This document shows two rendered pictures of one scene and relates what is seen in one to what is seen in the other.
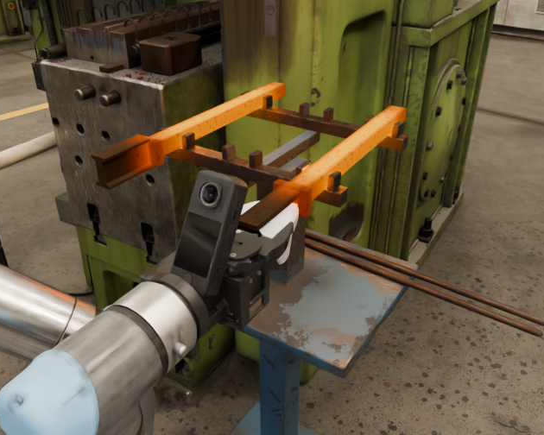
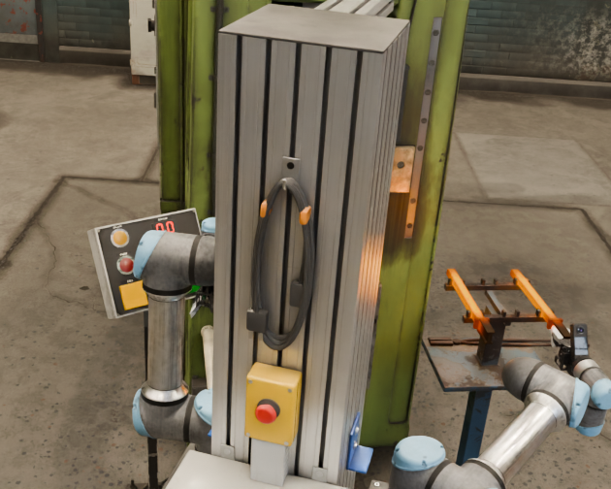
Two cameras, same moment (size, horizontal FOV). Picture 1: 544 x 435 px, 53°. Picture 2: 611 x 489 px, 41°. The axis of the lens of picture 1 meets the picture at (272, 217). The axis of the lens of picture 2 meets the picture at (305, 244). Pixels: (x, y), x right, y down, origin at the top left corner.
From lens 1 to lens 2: 241 cm
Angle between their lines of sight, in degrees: 37
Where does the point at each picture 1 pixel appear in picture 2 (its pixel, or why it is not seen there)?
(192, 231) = (578, 342)
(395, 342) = (422, 399)
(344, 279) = (511, 353)
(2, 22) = not seen: outside the picture
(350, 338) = not seen: hidden behind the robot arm
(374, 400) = (446, 435)
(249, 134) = (385, 294)
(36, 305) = not seen: hidden behind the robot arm
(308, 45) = (430, 240)
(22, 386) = (607, 387)
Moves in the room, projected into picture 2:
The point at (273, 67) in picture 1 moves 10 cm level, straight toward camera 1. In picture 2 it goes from (407, 254) to (428, 265)
